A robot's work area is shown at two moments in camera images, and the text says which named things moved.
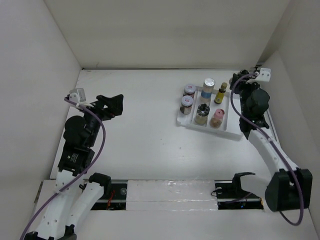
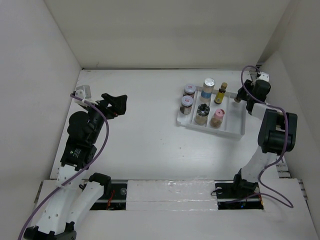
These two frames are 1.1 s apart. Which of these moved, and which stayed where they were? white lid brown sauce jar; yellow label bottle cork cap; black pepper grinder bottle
Moved: black pepper grinder bottle
Stayed: yellow label bottle cork cap; white lid brown sauce jar
